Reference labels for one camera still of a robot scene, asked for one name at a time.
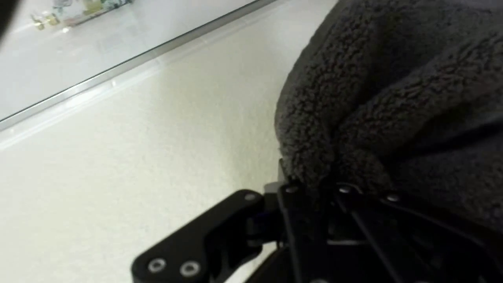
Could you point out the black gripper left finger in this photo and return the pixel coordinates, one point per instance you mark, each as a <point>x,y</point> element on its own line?
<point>220,237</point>

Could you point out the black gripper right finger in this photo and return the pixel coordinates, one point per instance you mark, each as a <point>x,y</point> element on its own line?
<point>397,241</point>

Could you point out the dark grey towel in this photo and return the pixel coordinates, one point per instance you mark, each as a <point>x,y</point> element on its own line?
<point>408,95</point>

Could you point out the fixed glass shower panel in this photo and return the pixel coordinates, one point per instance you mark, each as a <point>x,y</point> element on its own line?
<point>56,53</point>

